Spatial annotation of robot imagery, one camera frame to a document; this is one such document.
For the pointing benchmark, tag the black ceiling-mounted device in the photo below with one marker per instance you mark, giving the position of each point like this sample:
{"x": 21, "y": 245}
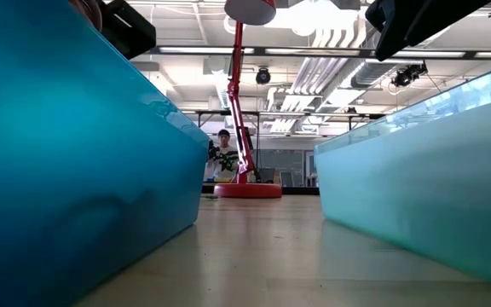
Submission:
{"x": 407, "y": 76}

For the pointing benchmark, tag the teal translucent plastic bin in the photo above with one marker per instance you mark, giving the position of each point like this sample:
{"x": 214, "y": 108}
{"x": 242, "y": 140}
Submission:
{"x": 420, "y": 192}

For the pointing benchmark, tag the black overhead frame beam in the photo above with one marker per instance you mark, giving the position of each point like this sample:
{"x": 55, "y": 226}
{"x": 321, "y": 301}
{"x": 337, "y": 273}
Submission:
{"x": 313, "y": 52}

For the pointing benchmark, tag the blue plastic bin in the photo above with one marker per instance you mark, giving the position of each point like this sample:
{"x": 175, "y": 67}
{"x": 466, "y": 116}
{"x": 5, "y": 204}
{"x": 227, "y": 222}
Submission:
{"x": 79, "y": 170}

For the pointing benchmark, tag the black round ceiling camera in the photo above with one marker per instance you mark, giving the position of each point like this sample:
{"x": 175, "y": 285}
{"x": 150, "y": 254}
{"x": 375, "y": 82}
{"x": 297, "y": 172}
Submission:
{"x": 262, "y": 76}

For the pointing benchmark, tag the person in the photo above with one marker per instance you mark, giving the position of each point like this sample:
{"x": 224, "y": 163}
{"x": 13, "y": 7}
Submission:
{"x": 224, "y": 150}

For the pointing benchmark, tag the red desk lamp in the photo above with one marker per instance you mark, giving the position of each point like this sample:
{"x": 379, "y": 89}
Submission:
{"x": 247, "y": 190}

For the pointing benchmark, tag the silver ribbed air duct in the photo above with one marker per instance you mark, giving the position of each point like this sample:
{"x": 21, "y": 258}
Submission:
{"x": 367, "y": 74}

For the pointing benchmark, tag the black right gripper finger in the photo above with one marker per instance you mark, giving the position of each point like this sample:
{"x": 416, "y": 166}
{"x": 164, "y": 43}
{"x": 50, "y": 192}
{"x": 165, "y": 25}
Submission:
{"x": 424, "y": 21}
{"x": 382, "y": 15}

